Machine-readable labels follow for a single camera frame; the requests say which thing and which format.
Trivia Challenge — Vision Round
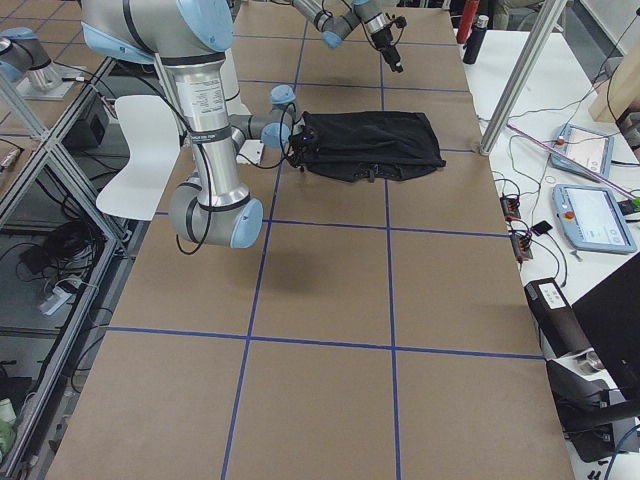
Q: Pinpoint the near teach pendant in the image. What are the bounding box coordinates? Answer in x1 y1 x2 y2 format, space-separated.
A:
552 184 637 254

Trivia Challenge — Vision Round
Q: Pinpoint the black water bottle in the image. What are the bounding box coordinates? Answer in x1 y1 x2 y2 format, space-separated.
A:
462 15 489 65

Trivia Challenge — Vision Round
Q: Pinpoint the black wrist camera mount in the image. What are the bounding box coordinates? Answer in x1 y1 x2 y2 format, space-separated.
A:
388 16 407 32

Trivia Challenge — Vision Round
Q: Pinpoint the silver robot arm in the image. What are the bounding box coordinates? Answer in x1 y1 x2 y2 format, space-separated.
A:
291 0 407 73
82 1 300 249

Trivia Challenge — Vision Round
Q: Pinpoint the black monitor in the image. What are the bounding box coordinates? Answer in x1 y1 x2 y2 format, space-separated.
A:
572 255 640 399

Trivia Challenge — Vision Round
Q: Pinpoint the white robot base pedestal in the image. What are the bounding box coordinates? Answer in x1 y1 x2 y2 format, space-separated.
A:
219 0 266 166

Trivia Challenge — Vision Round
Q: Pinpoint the red water bottle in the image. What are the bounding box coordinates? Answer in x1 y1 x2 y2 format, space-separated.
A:
456 0 480 45

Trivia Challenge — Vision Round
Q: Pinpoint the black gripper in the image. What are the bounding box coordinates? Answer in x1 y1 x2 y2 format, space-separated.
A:
372 27 404 73
288 127 318 168

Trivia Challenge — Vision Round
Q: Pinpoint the black graphic t-shirt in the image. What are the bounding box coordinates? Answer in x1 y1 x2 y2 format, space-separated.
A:
300 111 446 183

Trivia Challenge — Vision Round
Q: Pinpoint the teach pendant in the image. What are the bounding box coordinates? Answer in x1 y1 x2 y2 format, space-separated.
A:
553 124 614 178
552 184 637 254

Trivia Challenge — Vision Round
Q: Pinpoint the far teach pendant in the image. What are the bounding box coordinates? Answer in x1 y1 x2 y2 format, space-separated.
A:
553 124 614 178

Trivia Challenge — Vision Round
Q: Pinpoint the white plastic chair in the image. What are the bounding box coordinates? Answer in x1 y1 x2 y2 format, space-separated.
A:
96 95 180 221

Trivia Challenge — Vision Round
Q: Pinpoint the aluminium frame rail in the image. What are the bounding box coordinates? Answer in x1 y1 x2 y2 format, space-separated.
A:
1 44 129 479

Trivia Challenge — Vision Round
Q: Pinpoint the brown black box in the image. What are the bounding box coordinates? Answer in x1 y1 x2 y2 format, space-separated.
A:
524 278 591 357

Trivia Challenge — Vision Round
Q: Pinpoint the aluminium frame post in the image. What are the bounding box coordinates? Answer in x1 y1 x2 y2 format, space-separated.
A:
479 0 568 156

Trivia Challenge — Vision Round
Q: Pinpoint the right black braided cable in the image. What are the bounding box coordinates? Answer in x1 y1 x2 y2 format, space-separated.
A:
89 54 301 256

